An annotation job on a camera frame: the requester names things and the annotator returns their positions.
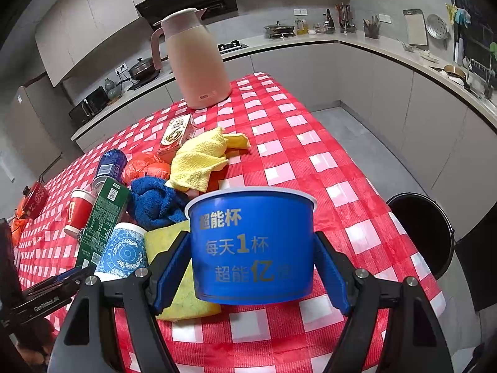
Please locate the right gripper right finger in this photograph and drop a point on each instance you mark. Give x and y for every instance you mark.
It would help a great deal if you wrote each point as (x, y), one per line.
(414, 341)

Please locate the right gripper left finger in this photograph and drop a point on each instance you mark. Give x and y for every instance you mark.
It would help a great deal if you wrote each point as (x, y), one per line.
(88, 339)

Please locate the blue patterned paper cup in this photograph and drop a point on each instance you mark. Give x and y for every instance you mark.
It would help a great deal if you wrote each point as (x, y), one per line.
(123, 253)

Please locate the yellow green sponge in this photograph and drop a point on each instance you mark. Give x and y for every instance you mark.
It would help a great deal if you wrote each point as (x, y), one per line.
(185, 305)

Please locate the red paper cup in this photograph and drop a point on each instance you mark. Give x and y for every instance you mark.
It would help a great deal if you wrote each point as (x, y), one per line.
(79, 210)

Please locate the green white milk carton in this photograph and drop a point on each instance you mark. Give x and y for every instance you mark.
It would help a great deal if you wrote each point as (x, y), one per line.
(107, 211)

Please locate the blue towel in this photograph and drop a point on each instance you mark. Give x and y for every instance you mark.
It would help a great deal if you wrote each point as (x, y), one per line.
(154, 205)

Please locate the blue tin can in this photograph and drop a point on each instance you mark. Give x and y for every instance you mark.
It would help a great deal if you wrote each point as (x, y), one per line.
(111, 165)

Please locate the red plastic bag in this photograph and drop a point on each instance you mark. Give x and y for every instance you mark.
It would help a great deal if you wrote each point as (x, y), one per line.
(143, 165)

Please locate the blue paper bowl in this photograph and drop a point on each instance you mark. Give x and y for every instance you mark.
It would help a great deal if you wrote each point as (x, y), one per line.
(252, 245)

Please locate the yellow cloth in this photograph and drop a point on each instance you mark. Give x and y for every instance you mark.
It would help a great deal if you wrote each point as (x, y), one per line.
(199, 157)

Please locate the black trash bin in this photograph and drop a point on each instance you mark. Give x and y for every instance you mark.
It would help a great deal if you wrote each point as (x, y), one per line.
(428, 227)

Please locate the red box on table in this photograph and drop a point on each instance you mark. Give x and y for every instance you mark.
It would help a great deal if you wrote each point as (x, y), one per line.
(35, 199)

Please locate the black microwave oven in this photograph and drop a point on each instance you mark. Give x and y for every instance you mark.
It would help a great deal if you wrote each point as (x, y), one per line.
(89, 107)

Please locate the green ceramic vase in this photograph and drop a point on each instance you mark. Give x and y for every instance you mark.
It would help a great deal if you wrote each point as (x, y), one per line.
(113, 90)

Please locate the red checkered tablecloth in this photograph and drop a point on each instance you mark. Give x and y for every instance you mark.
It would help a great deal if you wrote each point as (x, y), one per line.
(288, 148)

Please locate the pink thermos jug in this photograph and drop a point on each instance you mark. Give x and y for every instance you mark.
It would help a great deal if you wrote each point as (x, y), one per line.
(194, 57)

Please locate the white cutting board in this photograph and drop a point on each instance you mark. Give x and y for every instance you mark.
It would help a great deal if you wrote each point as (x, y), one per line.
(416, 27)

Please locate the round metal steamer tray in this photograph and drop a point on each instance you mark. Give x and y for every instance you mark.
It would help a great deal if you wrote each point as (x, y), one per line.
(436, 27)

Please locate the dark utensil holder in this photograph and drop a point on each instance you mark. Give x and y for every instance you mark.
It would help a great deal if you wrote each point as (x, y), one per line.
(372, 27)

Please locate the black range hood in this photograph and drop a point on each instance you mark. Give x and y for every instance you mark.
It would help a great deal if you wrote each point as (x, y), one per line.
(153, 11)

